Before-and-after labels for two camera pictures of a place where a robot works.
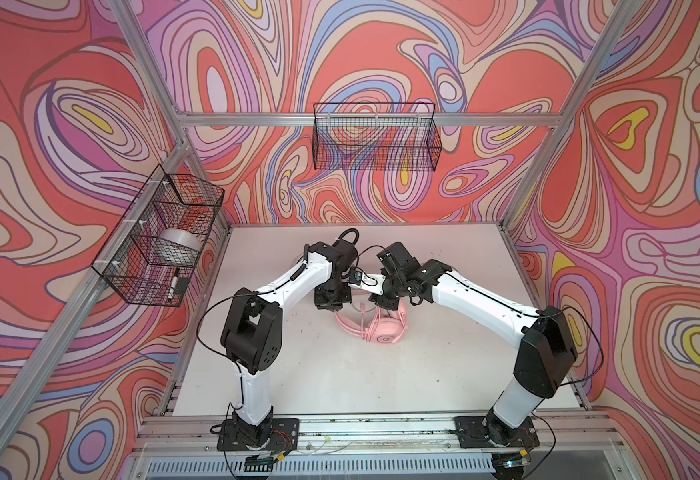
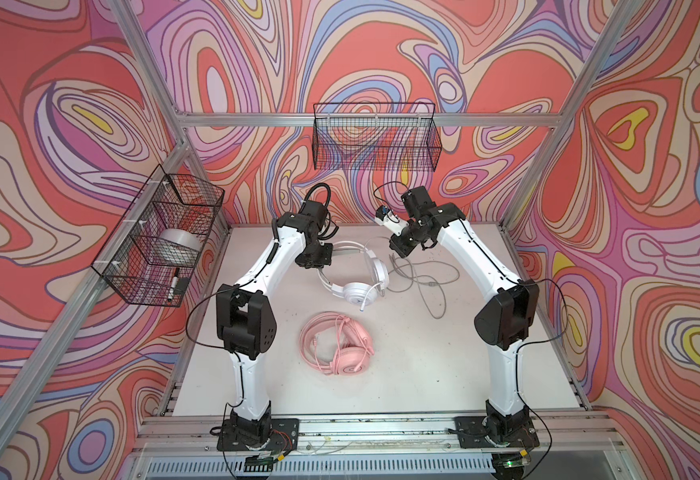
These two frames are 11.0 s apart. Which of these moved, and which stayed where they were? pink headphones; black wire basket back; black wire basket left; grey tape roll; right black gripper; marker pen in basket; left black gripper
Moved: left black gripper; right black gripper; pink headphones
Stayed: marker pen in basket; grey tape roll; black wire basket back; black wire basket left
